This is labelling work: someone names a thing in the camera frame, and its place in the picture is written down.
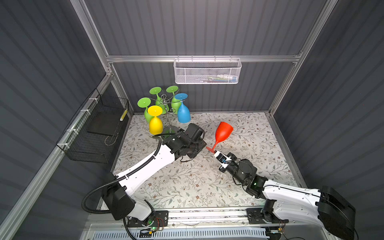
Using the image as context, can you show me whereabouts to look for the red wine glass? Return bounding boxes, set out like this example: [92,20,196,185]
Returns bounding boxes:
[206,122,234,153]

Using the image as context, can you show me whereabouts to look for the yellow wine glass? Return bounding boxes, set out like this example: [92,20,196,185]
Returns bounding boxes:
[148,105,163,135]

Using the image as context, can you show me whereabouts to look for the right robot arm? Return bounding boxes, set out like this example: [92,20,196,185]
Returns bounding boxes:
[214,151,359,240]

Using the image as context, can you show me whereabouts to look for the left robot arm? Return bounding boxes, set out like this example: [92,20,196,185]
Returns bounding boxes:
[102,124,207,225]

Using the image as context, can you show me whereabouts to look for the blue wine glass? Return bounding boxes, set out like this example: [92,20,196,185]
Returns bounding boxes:
[175,93,191,124]

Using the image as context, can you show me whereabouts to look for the chrome wine glass rack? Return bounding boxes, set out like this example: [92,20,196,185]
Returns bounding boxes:
[156,94,179,135]

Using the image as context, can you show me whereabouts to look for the green wine glass back right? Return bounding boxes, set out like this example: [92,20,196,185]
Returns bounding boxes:
[166,86,182,114]

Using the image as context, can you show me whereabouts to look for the green wine glass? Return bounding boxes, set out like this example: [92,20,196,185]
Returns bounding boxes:
[150,87,166,115]
[166,86,182,114]
[138,97,154,124]

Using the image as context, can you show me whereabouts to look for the green wine glass front left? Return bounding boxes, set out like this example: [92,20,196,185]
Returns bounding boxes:
[138,97,154,124]

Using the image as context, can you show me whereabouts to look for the green wine glass back left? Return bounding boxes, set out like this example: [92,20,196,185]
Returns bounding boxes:
[150,87,166,115]

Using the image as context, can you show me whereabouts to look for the items in white basket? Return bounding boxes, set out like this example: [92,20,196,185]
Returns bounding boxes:
[197,75,238,84]

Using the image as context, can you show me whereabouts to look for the yellow item in black basket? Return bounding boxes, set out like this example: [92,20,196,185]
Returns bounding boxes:
[120,109,128,122]

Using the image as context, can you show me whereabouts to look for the black corrugated cable hose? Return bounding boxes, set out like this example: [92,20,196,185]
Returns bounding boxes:
[81,134,164,214]

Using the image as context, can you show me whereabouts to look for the white wire mesh basket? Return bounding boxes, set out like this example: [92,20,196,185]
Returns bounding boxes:
[173,57,242,85]

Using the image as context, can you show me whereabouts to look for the black wire basket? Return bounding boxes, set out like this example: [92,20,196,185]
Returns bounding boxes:
[57,90,129,164]

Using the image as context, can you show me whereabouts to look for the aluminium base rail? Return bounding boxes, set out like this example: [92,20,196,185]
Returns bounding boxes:
[86,206,328,232]

